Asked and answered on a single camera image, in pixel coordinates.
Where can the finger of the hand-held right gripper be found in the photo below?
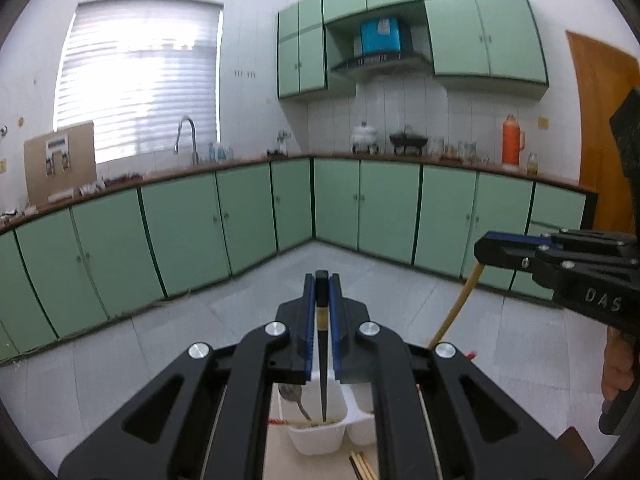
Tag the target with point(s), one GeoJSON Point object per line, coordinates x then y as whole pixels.
{"type": "Point", "coordinates": [590, 240]}
{"type": "Point", "coordinates": [505, 255]}

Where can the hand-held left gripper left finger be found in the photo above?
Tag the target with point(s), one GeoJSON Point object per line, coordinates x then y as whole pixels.
{"type": "Point", "coordinates": [311, 320]}

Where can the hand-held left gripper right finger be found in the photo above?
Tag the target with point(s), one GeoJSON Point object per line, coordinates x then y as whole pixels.
{"type": "Point", "coordinates": [336, 330]}

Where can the metal spoon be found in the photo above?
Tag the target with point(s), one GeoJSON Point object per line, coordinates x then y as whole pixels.
{"type": "Point", "coordinates": [290, 394]}

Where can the white two-compartment utensil holder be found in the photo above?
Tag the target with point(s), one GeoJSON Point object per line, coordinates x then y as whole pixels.
{"type": "Point", "coordinates": [320, 440]}

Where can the black chopstick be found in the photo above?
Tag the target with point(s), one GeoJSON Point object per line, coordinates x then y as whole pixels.
{"type": "Point", "coordinates": [356, 466]}

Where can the person's right hand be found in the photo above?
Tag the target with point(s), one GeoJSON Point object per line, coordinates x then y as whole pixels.
{"type": "Point", "coordinates": [617, 365]}

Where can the glass jar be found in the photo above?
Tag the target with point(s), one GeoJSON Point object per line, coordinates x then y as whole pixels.
{"type": "Point", "coordinates": [533, 164]}

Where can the wooden door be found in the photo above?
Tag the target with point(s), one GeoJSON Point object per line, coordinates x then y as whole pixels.
{"type": "Point", "coordinates": [595, 135]}

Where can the orange thermos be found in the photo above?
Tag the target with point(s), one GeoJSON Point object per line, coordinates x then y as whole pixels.
{"type": "Point", "coordinates": [511, 142]}

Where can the green base cabinets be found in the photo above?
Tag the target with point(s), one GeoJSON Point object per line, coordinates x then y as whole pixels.
{"type": "Point", "coordinates": [200, 230]}

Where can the black wok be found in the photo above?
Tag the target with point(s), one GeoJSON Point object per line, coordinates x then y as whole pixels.
{"type": "Point", "coordinates": [407, 141]}

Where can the white cooking pot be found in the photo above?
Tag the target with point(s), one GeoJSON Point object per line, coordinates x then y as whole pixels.
{"type": "Point", "coordinates": [365, 137]}

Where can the blue bottles by sink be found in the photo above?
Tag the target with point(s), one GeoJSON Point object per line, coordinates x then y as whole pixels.
{"type": "Point", "coordinates": [220, 152]}

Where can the range hood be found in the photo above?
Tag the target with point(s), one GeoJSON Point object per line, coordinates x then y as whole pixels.
{"type": "Point", "coordinates": [380, 62]}

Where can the metal sink faucet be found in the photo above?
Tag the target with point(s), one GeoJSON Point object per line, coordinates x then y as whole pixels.
{"type": "Point", "coordinates": [186, 125]}

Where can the blue box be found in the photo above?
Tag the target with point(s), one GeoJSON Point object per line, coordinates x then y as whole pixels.
{"type": "Point", "coordinates": [381, 36]}

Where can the white window blind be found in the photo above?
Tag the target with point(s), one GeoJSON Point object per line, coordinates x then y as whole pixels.
{"type": "Point", "coordinates": [140, 80]}

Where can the brown cardboard box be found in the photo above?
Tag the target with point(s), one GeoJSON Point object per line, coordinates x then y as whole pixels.
{"type": "Point", "coordinates": [60, 165]}

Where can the green wall cabinets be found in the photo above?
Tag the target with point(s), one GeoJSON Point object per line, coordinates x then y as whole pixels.
{"type": "Point", "coordinates": [460, 30]}

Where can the row of wall hooks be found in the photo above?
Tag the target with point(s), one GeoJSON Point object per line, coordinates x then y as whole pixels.
{"type": "Point", "coordinates": [245, 74]}

